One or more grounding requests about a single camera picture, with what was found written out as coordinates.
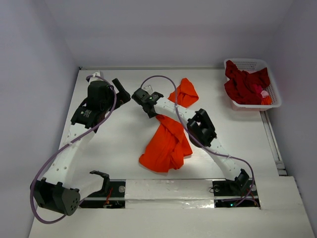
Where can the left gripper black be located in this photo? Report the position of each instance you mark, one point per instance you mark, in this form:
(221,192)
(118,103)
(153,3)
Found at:
(122,96)

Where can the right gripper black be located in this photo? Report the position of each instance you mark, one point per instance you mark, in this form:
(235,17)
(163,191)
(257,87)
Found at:
(137,94)

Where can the orange t shirt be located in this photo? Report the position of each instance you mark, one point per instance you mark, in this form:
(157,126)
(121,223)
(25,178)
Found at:
(169,145)

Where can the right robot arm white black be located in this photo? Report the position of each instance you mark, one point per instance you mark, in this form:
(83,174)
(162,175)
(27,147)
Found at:
(201,132)

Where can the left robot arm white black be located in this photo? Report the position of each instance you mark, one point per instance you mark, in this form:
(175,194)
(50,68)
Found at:
(56,190)

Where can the dark red t shirt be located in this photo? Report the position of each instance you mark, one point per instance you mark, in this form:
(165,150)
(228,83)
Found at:
(239,87)

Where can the white plastic basket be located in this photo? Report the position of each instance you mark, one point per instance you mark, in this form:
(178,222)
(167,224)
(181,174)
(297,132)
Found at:
(253,65)

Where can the pink cloth in basket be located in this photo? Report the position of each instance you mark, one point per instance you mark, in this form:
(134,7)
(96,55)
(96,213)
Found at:
(260,91)

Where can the small orange cloth in basket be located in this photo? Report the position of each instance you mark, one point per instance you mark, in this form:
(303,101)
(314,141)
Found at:
(266,101)

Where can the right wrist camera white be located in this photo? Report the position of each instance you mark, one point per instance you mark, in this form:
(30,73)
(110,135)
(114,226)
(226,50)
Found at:
(148,89)

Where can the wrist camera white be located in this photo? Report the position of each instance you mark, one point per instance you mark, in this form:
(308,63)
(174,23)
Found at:
(148,89)
(96,76)

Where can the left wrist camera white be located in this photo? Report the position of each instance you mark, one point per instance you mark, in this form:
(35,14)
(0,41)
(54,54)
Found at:
(96,76)

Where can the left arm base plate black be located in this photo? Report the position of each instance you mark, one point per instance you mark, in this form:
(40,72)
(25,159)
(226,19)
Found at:
(113,199)

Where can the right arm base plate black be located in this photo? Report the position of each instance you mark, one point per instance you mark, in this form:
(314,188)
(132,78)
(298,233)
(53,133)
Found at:
(226,197)

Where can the metal rail at table edge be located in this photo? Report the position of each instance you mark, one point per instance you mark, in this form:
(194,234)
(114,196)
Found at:
(273,145)

